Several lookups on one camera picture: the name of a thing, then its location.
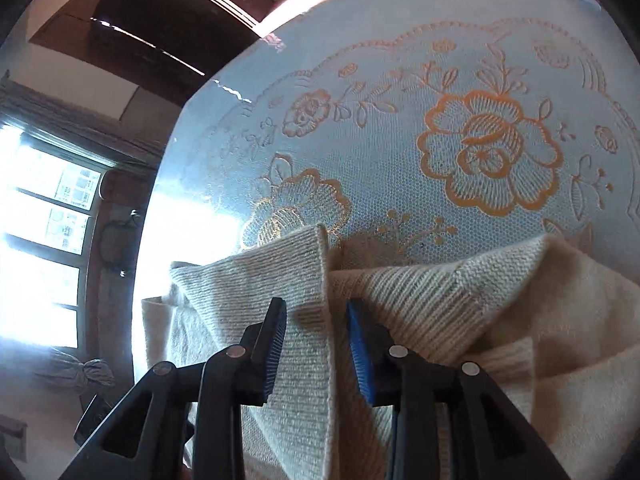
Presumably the blue floral lace tablecloth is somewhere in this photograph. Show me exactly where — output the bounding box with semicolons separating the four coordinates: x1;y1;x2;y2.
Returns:
130;0;640;380

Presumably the cream knitted sweater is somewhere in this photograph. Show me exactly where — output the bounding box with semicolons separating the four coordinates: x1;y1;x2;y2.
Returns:
141;226;639;479

